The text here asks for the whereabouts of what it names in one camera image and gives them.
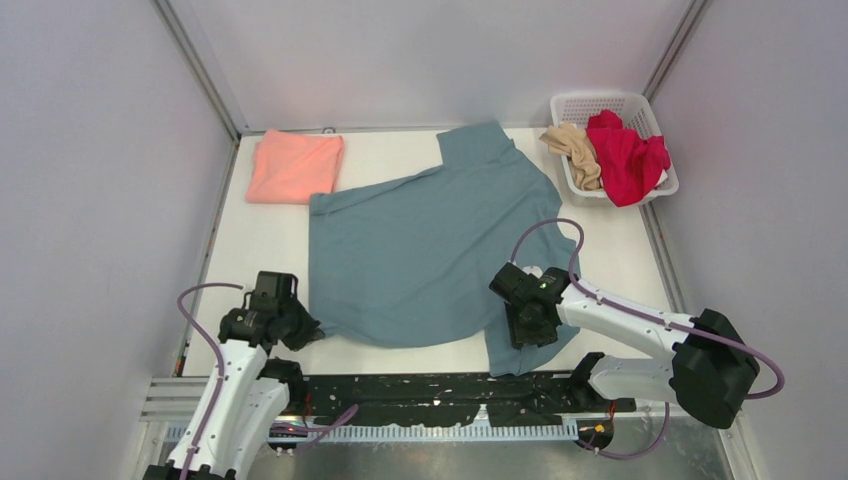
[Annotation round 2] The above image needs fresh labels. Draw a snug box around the blue t shirt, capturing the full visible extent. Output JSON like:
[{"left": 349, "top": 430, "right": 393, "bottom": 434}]
[{"left": 308, "top": 122, "right": 577, "bottom": 376}]

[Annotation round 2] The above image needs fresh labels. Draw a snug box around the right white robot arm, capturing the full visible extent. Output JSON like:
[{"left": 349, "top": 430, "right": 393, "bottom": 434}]
[{"left": 489, "top": 263, "right": 760, "bottom": 429}]

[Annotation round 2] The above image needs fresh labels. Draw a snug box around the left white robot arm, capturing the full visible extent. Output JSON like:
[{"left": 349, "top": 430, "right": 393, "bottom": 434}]
[{"left": 143, "top": 271, "right": 324, "bottom": 479}]

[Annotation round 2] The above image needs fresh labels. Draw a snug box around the folded salmon pink t shirt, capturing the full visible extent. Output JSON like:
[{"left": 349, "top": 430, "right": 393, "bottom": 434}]
[{"left": 246, "top": 130, "right": 345, "bottom": 205}]

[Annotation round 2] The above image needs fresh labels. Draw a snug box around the beige t shirt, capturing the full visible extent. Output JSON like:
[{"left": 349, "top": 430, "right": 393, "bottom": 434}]
[{"left": 539, "top": 123, "right": 603, "bottom": 191}]

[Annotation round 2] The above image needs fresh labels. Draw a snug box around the red t shirt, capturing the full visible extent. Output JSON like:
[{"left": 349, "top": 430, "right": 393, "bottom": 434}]
[{"left": 586, "top": 110, "right": 672, "bottom": 207}]

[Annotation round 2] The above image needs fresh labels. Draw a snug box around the white plastic laundry basket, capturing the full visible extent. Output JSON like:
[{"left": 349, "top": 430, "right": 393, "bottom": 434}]
[{"left": 549, "top": 90, "right": 661, "bottom": 207}]

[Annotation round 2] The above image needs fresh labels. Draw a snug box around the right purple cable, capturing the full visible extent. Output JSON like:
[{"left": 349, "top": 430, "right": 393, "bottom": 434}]
[{"left": 508, "top": 217, "right": 787, "bottom": 462}]

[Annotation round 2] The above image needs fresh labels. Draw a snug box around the white slotted cable duct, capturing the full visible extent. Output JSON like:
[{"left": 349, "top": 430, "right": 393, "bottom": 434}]
[{"left": 162, "top": 421, "right": 581, "bottom": 444}]

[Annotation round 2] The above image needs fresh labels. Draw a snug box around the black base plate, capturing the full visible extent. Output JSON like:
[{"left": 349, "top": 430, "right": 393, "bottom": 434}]
[{"left": 282, "top": 371, "right": 636, "bottom": 427}]

